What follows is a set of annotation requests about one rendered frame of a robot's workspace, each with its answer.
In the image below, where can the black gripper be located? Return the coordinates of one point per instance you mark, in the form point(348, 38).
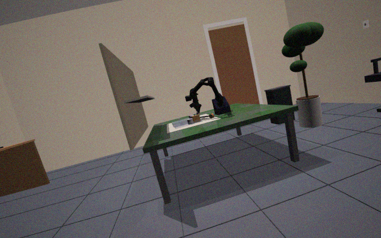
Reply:
point(197, 105)

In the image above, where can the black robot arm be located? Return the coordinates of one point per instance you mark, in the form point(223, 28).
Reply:
point(193, 92)

